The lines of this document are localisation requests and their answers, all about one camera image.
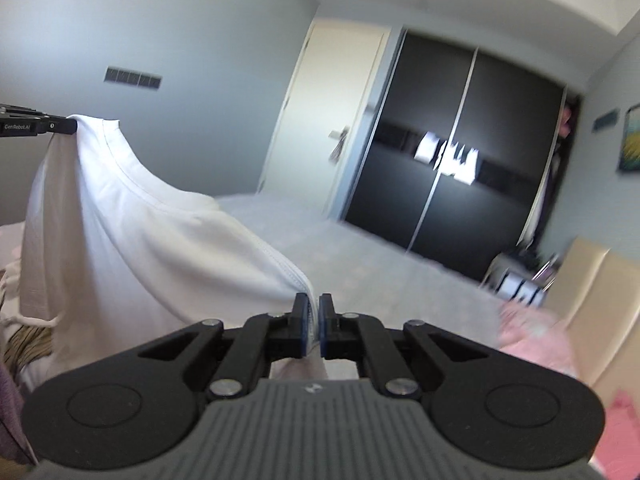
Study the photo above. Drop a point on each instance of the dark wall switch panel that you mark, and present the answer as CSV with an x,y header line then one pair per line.
x,y
132,78

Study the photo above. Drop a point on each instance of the grey pink-dotted bedsheet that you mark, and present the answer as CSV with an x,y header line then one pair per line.
x,y
360,270

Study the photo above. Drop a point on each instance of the black sliding-door wardrobe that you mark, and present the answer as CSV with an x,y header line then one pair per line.
x,y
450,170

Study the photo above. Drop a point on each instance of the framed yellow teal painting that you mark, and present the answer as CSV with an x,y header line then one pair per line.
x,y
631,140

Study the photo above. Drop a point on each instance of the white t-shirt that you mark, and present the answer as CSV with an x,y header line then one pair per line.
x,y
125,240

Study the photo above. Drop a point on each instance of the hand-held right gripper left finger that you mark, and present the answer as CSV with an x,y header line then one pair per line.
x,y
300,320

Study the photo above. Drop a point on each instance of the grey white nightstand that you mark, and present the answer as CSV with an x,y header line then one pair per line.
x,y
515,285

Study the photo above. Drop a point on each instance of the red garment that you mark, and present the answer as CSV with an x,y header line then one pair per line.
x,y
625,407

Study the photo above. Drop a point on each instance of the small patterned pouch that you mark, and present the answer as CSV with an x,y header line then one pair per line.
x,y
336,150

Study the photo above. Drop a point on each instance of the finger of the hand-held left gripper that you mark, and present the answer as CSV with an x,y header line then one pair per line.
x,y
62,126

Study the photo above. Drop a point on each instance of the purple fleece robe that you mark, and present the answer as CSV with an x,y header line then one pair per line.
x,y
10,410

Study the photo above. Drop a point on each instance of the pink hanging clothes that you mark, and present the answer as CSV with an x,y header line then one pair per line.
x,y
566,120

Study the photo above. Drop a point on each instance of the beige padded headboard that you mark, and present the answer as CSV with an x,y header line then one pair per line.
x,y
590,300

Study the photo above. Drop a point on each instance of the cream door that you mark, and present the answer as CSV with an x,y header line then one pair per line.
x,y
325,85

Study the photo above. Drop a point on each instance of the white jacket with dark trim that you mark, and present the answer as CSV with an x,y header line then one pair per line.
x,y
10,280

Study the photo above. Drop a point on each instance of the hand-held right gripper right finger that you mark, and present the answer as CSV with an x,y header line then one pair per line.
x,y
327,320

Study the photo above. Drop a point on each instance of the pink pillow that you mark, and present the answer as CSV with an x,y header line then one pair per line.
x,y
535,340

